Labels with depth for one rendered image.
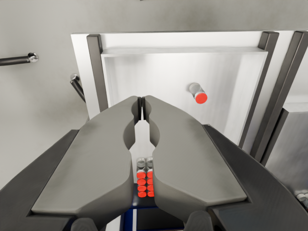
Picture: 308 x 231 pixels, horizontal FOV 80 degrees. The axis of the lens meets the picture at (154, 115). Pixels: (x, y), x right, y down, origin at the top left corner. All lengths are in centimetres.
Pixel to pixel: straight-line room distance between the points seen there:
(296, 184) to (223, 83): 42
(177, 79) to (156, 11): 89
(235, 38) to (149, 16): 89
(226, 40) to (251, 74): 8
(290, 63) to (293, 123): 16
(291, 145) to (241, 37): 31
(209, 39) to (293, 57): 15
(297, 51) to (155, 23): 92
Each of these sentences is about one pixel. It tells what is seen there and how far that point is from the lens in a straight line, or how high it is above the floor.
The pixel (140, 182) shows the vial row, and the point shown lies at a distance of 45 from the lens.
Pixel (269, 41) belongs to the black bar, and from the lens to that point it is 37.
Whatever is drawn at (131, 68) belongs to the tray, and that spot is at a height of 88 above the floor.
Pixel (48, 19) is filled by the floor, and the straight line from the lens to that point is 131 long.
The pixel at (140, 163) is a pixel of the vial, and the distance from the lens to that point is 44.
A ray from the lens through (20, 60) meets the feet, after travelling 135.
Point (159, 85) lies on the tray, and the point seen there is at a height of 88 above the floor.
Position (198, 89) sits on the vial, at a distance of 33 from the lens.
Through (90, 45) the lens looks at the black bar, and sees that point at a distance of 32.
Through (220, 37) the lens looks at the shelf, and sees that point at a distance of 35.
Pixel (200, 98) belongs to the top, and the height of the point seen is 93.
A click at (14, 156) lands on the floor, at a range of 197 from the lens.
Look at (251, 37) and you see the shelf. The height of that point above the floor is 88.
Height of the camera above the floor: 120
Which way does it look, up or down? 58 degrees down
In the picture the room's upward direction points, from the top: 173 degrees clockwise
